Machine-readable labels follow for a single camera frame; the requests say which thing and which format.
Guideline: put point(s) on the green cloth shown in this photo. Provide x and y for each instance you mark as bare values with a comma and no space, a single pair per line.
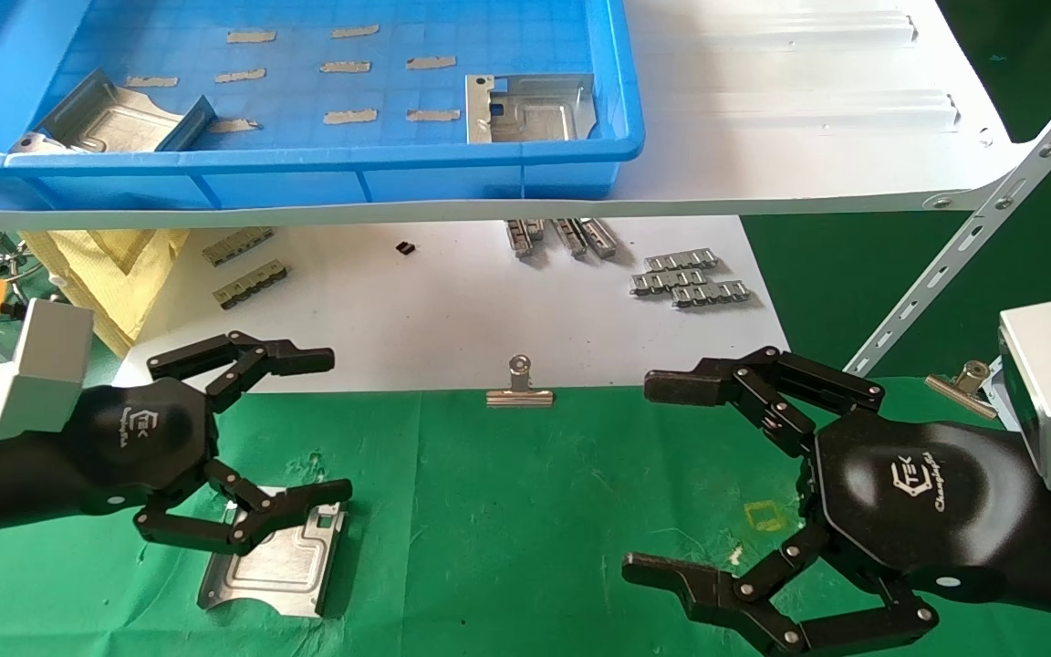
489,529

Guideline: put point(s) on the beige tape strip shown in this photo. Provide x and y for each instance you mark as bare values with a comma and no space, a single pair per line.
355,31
431,63
235,126
240,76
349,116
150,81
432,115
345,67
250,37

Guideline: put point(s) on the small black part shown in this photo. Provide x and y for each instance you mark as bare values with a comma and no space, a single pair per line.
405,246

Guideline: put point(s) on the silver binder clip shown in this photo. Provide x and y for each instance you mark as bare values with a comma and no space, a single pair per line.
520,394
959,388

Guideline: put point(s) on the yellow cloth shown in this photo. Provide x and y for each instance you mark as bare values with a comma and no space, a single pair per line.
115,283

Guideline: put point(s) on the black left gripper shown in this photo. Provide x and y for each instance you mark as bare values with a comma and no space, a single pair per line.
124,447

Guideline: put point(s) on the white slotted angle bar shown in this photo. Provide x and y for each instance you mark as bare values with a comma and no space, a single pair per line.
991,219

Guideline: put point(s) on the white paper sheet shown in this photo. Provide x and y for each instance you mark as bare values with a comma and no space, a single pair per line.
416,310

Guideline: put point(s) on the white metal shelf panel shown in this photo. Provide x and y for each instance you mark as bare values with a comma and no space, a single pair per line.
763,137

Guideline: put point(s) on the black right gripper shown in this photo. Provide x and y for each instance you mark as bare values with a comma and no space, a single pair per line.
918,502

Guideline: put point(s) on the blue plastic bin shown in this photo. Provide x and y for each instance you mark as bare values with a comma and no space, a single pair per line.
489,173

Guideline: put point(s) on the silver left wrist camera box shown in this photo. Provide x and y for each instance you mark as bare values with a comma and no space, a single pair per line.
51,365

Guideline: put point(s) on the stamped metal bracket part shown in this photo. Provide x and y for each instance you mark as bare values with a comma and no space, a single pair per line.
279,575
110,123
535,114

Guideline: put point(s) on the grey connector strip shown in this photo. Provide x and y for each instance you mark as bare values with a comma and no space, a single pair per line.
238,246
252,284

